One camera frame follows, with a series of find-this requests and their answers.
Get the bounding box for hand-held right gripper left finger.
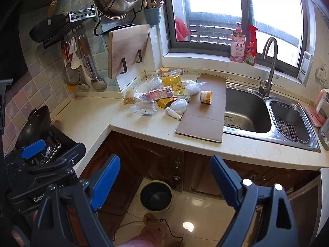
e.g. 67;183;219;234
30;154;121;247

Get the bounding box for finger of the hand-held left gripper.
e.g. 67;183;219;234
24;142;86;175
5;139;47;171

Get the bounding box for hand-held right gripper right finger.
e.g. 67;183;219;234
210;155;300;247

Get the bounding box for round yellow-rimmed trash bin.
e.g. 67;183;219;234
140;181;174;211

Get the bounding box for black gas stove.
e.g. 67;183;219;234
5;125;79;165

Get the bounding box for black wok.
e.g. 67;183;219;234
14;105;51;148

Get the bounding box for yellow slipper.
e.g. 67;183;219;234
144;213;161;224

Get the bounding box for pink clothing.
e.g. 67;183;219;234
121;237;144;247

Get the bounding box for brown cardboard sheet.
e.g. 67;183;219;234
175;73;227;143

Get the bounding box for person's leg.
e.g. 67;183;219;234
139;223;167;247

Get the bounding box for stainless steel double sink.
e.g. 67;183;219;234
222;81;321;152

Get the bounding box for metal mesh strainer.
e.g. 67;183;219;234
63;38;81;86

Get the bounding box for clear plastic bottle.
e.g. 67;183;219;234
130;100;158;116

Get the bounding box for plastic bag with bread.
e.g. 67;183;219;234
124;89;143;105

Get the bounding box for small white bottle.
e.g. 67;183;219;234
165;107;182;120

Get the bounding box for yellow and white paper cup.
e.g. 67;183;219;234
200;91;212;105

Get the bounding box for white crumpled plastic bag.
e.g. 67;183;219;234
170;98;189;115

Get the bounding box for white rice paddle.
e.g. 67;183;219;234
70;37;82;69

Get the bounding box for white drip tray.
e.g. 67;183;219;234
114;65;147;92

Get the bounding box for yellow-brown snack packet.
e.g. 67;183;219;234
157;96;178;108

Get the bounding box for clear crumpled plastic bag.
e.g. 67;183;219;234
184;80;207;96

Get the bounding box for white appliance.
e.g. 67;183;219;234
316;167;329;237

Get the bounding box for grey appliance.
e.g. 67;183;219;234
319;126;329;151

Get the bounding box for steel kitchen faucet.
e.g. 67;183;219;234
258;37;278;98

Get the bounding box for yellow packet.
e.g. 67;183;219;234
162;73;183;93

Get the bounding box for black frying pan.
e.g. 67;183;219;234
29;0;68;43

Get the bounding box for wooden cutting board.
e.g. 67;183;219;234
108;24;150;79

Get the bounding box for pink detergent pouch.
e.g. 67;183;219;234
229;22;246;63

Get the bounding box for red spray bottle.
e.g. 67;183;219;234
244;25;258;65

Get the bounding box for silver knife holder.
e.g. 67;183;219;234
68;8;97;23

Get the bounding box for red cloth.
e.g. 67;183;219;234
175;17;191;42

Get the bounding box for dark-framed window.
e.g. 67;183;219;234
164;0;311;78

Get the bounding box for black cable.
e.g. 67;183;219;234
113;217;183;244

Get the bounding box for wire sink basket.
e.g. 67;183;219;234
270;101;313;143

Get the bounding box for black wall utensil rack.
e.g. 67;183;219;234
42;22;85;50

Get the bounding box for black wire lid rack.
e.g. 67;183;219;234
93;0;147;37

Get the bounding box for white wall device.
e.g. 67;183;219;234
298;51;313;85

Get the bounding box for white wall socket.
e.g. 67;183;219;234
316;58;327;83

